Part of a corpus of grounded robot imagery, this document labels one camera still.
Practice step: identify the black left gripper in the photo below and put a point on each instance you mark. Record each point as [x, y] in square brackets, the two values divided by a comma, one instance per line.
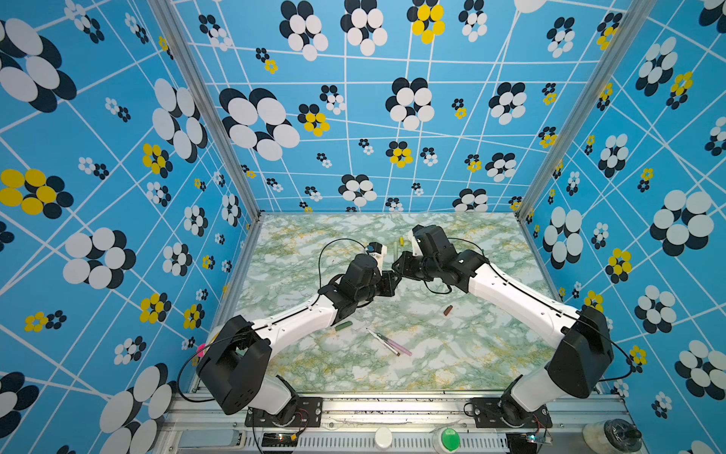
[388, 280]

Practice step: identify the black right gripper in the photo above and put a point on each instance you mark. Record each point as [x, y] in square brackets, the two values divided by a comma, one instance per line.
[403, 268]

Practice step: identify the dark green pen cap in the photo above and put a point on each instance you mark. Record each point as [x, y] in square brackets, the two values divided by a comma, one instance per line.
[343, 325]

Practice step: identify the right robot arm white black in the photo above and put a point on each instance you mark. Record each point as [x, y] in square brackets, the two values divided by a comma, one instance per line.
[583, 350]

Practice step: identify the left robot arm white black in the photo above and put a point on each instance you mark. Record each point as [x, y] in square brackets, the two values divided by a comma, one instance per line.
[234, 365]

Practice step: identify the pink pen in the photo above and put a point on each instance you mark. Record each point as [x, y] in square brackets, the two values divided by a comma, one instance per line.
[398, 347]

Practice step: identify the white grey pen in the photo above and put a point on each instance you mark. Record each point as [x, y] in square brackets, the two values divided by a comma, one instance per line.
[384, 343]

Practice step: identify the white round button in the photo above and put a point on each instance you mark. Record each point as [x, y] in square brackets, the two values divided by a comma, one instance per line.
[383, 438]

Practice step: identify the green push button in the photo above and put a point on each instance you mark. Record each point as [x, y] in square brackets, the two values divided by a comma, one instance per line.
[446, 441]

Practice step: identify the plush toy with glasses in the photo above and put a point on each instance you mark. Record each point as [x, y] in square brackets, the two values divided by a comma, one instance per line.
[200, 352]

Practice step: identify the tape roll spool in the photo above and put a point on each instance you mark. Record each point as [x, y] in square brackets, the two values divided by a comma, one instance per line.
[614, 436]

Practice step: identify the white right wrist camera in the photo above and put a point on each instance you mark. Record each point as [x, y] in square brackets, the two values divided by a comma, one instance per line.
[415, 245]

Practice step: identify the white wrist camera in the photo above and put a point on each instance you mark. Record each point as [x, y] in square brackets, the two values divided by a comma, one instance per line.
[377, 250]
[415, 245]

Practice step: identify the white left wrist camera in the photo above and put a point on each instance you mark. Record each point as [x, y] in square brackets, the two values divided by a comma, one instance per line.
[377, 250]

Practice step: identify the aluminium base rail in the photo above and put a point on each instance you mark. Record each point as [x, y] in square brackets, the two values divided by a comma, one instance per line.
[346, 423]

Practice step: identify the aluminium corner post right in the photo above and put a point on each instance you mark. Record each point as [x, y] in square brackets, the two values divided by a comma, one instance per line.
[634, 18]

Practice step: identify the aluminium corner post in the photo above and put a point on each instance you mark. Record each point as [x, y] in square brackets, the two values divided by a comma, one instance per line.
[634, 18]
[171, 26]

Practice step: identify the aluminium corner post left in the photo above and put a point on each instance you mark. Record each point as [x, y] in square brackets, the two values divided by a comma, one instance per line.
[171, 26]

